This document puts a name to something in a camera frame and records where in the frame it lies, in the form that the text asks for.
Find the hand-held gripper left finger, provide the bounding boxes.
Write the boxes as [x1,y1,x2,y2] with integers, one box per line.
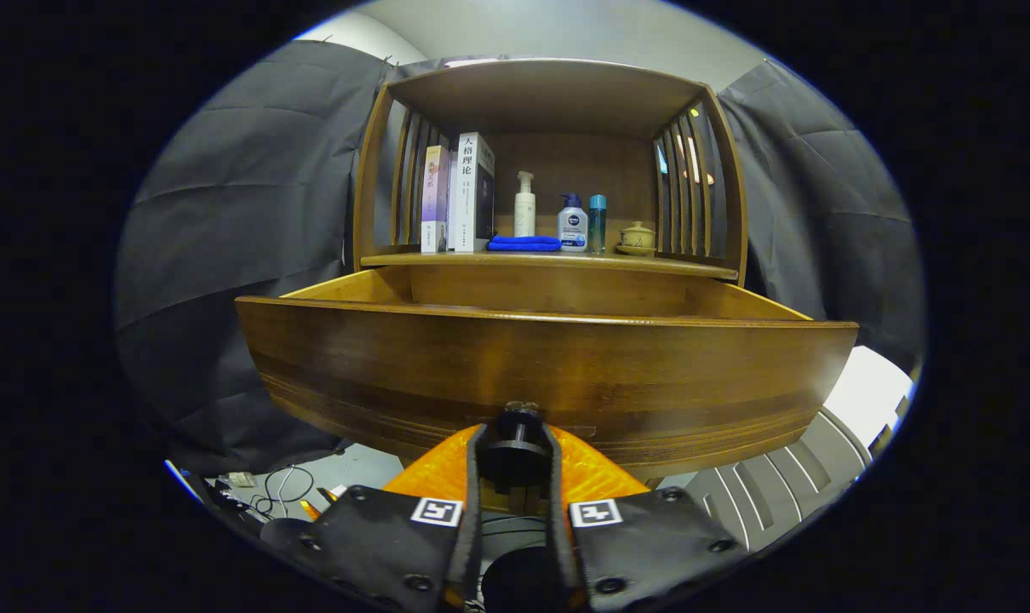
[264,423,489,613]

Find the white bottle with blue cap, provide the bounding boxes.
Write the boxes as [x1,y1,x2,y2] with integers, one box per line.
[558,192,589,253]

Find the white book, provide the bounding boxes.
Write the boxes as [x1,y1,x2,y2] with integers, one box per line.
[449,132,495,253]

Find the wooden cabinet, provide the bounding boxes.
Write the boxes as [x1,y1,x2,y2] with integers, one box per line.
[351,58,748,488]

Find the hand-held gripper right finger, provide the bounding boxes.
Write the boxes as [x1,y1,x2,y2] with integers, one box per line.
[539,423,750,612]

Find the purple book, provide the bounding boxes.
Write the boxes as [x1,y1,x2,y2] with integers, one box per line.
[421,145,451,254]

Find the blue folded cloth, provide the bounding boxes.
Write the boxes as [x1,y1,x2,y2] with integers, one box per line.
[487,235,563,253]

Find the wooden countertop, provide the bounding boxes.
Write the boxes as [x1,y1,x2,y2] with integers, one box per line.
[360,247,740,282]

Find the wooden drawer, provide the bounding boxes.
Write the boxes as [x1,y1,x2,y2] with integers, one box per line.
[234,264,861,516]

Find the black floor cables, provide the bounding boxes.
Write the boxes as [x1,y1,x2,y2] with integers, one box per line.
[251,464,316,516]

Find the white pump bottle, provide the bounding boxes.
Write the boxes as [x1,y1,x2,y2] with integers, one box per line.
[514,170,536,238]

